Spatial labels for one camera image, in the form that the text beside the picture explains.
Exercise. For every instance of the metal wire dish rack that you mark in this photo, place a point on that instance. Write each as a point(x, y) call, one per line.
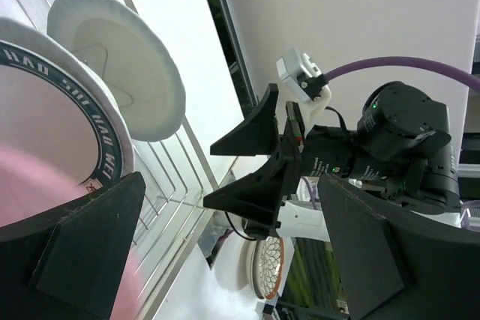
point(176, 170)

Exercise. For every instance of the pink plastic plate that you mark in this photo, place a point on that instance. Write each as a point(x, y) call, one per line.
point(30, 186)

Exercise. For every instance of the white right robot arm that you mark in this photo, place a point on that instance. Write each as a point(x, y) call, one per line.
point(379, 187)

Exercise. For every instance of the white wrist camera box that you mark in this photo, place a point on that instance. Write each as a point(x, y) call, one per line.
point(304, 79)

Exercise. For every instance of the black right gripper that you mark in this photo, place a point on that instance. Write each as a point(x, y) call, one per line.
point(259, 196)

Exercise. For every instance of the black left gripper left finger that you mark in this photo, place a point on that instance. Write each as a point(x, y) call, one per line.
point(74, 261)

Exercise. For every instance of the brown patterned plate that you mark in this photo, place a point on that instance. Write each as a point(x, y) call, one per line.
point(264, 267)

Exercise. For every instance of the green rimmed white plate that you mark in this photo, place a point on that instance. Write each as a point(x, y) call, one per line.
point(55, 108)

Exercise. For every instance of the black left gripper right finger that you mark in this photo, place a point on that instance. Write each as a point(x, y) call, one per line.
point(395, 264)

